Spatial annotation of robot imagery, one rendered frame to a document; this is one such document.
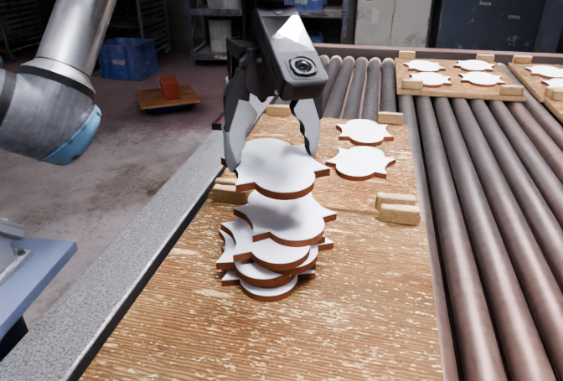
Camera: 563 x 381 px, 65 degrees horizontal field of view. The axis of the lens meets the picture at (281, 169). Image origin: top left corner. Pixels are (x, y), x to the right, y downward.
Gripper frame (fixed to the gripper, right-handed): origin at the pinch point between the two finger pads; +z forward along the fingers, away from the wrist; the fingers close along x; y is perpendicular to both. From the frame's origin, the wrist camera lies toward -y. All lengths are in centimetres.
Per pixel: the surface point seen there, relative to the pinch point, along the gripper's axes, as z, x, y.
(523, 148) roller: 16, -64, 18
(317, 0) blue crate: 33, -205, 427
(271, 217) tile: 7.3, 0.7, -0.9
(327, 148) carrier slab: 14.2, -22.3, 29.3
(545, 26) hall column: 47, -374, 276
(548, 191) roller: 17, -54, 3
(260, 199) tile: 7.3, 0.7, 3.7
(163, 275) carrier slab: 14.2, 14.8, 1.0
